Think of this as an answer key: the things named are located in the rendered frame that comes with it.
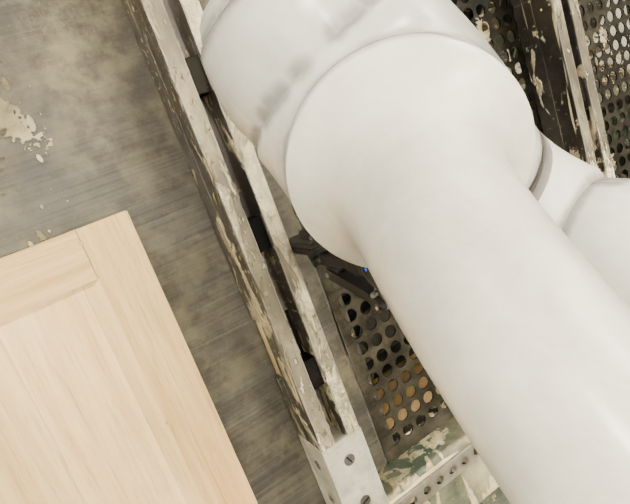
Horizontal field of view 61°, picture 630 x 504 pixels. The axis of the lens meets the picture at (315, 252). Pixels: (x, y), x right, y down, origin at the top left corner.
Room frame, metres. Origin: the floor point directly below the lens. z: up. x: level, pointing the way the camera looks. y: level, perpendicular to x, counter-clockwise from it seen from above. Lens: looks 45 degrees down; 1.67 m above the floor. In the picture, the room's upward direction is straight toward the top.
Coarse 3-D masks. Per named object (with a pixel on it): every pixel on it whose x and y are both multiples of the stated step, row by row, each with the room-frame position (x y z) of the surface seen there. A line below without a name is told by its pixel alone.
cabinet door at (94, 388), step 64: (64, 256) 0.39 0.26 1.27; (128, 256) 0.42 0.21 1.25; (0, 320) 0.33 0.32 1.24; (64, 320) 0.35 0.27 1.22; (128, 320) 0.37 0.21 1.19; (0, 384) 0.29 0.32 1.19; (64, 384) 0.30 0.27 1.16; (128, 384) 0.32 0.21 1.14; (192, 384) 0.34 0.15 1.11; (0, 448) 0.25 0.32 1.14; (64, 448) 0.26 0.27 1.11; (128, 448) 0.27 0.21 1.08; (192, 448) 0.29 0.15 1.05
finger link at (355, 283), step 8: (328, 272) 0.39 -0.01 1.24; (336, 272) 0.39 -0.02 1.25; (344, 272) 0.39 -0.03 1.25; (336, 280) 0.38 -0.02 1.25; (344, 280) 0.37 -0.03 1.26; (352, 280) 0.37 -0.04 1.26; (360, 280) 0.37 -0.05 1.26; (344, 288) 0.37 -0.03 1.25; (352, 288) 0.36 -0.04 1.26; (360, 288) 0.35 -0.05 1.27; (368, 288) 0.35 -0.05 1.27; (360, 296) 0.35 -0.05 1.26; (368, 296) 0.34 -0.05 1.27; (376, 304) 0.33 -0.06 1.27; (384, 304) 0.33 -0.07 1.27
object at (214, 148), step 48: (144, 0) 0.56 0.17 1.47; (192, 0) 0.58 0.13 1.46; (144, 48) 0.57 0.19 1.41; (192, 48) 0.56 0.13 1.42; (192, 96) 0.51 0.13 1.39; (192, 144) 0.50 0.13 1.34; (240, 144) 0.50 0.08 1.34; (240, 192) 0.50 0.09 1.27; (240, 240) 0.43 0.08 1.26; (288, 240) 0.45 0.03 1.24; (240, 288) 0.44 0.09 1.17; (288, 288) 0.42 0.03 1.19; (288, 336) 0.38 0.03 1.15; (288, 384) 0.35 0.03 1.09; (336, 384) 0.35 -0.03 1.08; (336, 432) 0.32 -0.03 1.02; (336, 480) 0.27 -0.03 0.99
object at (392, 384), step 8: (416, 368) 0.57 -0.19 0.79; (408, 376) 0.56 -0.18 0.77; (392, 384) 0.53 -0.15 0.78; (424, 384) 0.60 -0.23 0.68; (376, 392) 0.51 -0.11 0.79; (408, 392) 0.57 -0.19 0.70; (400, 400) 0.56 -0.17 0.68; (416, 400) 0.59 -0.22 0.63; (424, 400) 0.61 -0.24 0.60; (384, 408) 0.53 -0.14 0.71; (416, 408) 0.59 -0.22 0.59; (400, 416) 0.56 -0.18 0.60; (392, 424) 0.55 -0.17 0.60
